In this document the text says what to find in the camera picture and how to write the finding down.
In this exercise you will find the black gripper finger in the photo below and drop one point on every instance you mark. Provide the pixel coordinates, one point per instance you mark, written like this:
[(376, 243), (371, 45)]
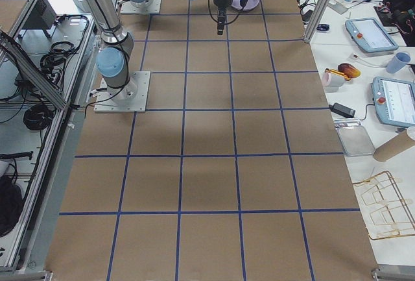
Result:
[(221, 20)]

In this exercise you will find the lilac plate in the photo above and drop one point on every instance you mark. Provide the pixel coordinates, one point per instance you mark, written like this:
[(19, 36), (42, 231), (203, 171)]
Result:
[(251, 4)]

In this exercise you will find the pink paper cup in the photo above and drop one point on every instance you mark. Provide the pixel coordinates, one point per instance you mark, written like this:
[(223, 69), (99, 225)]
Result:
[(332, 80)]

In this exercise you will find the blue plastic cup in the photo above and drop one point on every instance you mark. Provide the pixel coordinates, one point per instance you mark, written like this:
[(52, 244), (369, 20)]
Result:
[(398, 62)]

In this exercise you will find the small blue black box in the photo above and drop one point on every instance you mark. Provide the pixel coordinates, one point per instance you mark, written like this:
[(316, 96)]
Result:
[(323, 27)]

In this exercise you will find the gold metal cylinder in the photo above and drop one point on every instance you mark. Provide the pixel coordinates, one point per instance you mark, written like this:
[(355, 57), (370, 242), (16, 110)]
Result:
[(335, 72)]

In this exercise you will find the red yellow fruit toy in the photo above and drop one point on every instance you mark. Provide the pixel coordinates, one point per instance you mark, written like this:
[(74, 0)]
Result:
[(349, 70)]

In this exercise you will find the teach pendant far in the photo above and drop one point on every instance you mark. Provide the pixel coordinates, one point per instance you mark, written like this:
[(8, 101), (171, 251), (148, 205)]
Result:
[(370, 35)]

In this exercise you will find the teach pendant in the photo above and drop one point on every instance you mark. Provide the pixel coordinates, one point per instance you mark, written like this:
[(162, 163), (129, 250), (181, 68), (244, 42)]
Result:
[(394, 101), (370, 35)]

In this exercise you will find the black adapter on desk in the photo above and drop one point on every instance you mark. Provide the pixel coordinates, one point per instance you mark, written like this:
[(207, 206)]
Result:
[(342, 110)]

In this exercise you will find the silver metal tin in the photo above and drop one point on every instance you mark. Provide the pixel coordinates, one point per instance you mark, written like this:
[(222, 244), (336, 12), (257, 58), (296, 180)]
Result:
[(353, 137)]

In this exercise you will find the teach pendant near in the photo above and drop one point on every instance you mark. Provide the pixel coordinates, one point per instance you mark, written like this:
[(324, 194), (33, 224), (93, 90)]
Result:
[(394, 101)]

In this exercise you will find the cardboard tube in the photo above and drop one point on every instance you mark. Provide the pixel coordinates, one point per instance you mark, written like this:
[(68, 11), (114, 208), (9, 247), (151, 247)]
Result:
[(401, 142)]

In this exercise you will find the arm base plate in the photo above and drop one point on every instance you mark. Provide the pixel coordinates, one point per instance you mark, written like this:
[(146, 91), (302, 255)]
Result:
[(143, 7), (133, 98)]

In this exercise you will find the aluminium frame post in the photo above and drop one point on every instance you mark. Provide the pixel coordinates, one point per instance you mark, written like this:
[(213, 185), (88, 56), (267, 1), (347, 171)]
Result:
[(315, 20)]

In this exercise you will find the gold wire rack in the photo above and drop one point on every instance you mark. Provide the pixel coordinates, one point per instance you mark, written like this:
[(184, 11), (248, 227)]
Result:
[(387, 213)]

